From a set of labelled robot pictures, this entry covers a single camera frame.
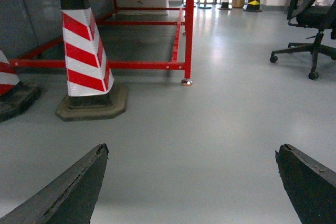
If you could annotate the red metal frame table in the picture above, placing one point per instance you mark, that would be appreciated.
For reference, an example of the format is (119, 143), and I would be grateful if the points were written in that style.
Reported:
(186, 15)

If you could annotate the red white traffic cone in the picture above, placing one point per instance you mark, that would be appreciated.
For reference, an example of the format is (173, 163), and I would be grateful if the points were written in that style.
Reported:
(92, 92)

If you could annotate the black office chair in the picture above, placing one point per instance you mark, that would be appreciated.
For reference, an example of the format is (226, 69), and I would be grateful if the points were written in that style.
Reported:
(303, 13)

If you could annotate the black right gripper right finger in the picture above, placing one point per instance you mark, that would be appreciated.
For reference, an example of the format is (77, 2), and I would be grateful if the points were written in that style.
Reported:
(309, 185)

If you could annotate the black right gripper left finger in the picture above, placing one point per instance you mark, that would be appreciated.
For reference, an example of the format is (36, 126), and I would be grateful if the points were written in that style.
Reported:
(70, 198)

